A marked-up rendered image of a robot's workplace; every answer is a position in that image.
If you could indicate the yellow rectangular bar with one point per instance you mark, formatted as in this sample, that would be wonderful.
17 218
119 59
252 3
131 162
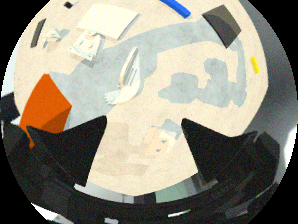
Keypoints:
254 63

